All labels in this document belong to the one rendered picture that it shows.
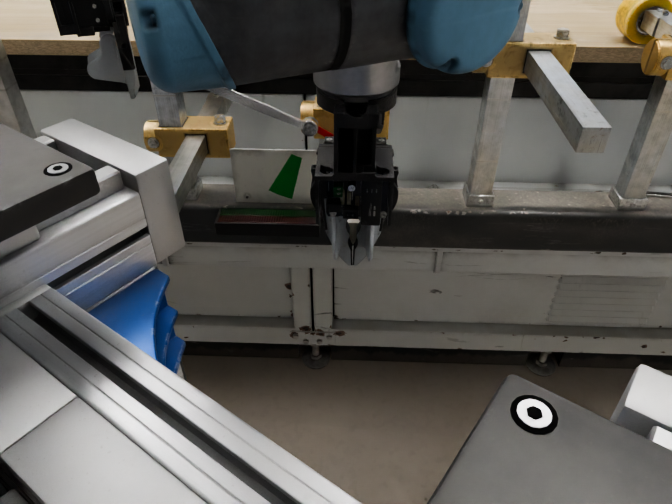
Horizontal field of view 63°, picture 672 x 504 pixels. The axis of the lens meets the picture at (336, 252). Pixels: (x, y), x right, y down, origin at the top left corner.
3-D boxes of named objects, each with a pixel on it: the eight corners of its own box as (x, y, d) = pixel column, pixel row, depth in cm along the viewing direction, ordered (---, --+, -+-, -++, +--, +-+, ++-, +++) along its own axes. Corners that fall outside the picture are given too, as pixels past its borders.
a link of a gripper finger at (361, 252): (351, 291, 59) (353, 220, 53) (352, 257, 63) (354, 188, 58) (380, 292, 59) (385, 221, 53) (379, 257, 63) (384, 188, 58)
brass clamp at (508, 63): (569, 81, 78) (579, 44, 75) (473, 79, 78) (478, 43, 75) (557, 65, 83) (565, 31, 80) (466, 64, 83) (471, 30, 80)
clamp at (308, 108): (388, 140, 85) (390, 109, 82) (301, 139, 86) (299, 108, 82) (386, 124, 90) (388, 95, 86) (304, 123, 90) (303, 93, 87)
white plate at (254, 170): (389, 206, 92) (393, 152, 86) (236, 203, 93) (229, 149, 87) (389, 204, 93) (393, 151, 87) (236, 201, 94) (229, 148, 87)
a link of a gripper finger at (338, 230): (322, 290, 59) (321, 219, 53) (325, 256, 64) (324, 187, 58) (351, 291, 59) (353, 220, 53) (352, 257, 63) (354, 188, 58)
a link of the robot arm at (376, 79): (315, 22, 49) (407, 23, 48) (316, 73, 52) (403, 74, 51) (308, 49, 43) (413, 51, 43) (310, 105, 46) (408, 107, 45)
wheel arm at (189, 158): (167, 249, 69) (161, 221, 67) (140, 249, 69) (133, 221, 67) (232, 108, 103) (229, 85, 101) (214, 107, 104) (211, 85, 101)
